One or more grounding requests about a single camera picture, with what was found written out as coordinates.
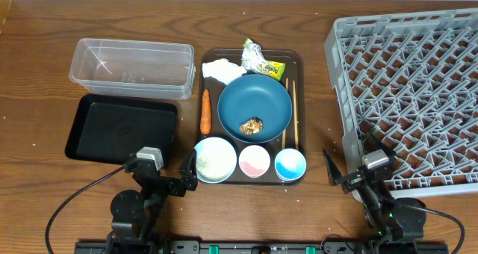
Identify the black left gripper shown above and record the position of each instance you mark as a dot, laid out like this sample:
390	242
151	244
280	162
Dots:
191	180

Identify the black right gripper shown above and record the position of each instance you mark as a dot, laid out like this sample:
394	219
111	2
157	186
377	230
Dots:
336	177

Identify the light blue cup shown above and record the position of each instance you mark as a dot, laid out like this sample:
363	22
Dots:
290	165

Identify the small pink cup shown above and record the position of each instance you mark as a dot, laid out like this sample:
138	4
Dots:
254	161

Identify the large blue bowl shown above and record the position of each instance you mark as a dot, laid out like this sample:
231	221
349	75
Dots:
254	96

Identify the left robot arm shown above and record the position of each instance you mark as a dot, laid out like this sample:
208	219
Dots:
135	213

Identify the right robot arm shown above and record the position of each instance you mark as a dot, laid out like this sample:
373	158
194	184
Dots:
399	222

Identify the grey dishwasher rack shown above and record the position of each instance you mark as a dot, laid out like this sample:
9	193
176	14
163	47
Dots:
410	79

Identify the light blue rice plate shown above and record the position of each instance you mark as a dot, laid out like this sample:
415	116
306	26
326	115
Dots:
216	160

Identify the orange carrot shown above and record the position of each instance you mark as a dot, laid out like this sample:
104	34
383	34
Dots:
206	118

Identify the black plastic tray bin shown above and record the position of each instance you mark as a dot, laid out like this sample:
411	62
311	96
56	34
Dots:
110	129

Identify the right wooden chopstick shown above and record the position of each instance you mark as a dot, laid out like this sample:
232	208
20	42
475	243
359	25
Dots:
296	132

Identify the clear plastic bin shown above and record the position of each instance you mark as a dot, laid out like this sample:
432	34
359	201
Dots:
132	68

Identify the brown food scrap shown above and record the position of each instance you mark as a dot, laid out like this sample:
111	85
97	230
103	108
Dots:
251	126

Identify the dark brown serving tray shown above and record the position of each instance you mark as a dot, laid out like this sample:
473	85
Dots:
293	71

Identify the crumpled white napkin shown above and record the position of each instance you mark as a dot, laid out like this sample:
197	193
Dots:
222	70

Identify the foil snack wrapper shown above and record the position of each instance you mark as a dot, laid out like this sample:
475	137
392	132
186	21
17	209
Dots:
252	59

